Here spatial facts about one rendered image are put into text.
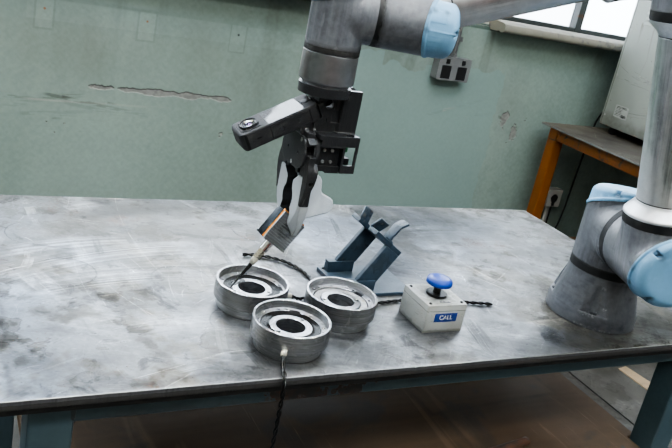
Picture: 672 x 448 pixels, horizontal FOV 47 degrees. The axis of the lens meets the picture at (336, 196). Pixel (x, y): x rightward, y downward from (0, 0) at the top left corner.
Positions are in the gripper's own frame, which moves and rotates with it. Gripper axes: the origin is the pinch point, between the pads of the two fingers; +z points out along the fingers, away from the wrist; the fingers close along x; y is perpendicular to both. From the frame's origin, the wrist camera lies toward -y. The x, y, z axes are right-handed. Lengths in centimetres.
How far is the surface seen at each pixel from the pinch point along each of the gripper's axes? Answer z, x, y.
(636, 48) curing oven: -20, 132, 210
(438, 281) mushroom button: 6.1, -8.2, 22.5
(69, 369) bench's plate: 13.0, -12.3, -30.1
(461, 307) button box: 9.3, -10.6, 26.1
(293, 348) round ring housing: 10.6, -15.7, -3.8
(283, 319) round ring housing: 10.4, -8.8, -2.2
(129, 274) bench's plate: 13.0, 11.1, -17.8
